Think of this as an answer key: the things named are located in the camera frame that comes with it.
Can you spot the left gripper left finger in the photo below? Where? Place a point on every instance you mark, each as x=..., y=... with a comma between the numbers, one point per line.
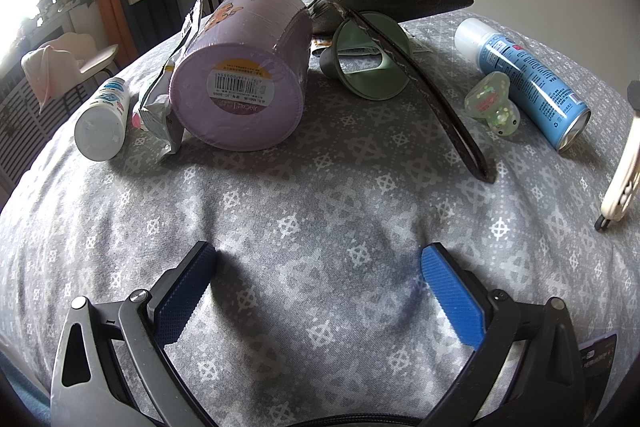
x=88, y=386

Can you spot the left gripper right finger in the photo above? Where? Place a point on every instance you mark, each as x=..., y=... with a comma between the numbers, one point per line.
x=548, y=386

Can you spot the dark printed card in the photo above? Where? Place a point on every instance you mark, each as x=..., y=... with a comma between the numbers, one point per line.
x=597, y=359

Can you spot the grey patterned bed cover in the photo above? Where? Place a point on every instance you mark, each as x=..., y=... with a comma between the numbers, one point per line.
x=318, y=306

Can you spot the white small bottle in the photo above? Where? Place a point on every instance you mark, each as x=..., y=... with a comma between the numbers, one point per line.
x=100, y=129

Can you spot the blue aerosol spray can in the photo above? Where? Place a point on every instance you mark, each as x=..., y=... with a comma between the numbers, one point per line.
x=545, y=98

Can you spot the silver foil packet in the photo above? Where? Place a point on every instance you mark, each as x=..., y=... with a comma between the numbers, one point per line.
x=153, y=112

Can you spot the green glitter pacifier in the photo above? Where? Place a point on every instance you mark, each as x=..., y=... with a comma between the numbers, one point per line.
x=489, y=101

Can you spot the white chair with cloth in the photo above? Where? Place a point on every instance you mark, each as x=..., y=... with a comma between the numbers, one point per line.
x=61, y=64

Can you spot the purple cylindrical canister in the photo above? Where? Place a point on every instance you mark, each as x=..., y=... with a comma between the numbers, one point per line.
x=241, y=84

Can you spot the green round hand mirror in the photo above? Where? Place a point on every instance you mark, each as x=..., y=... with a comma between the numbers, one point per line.
x=361, y=66

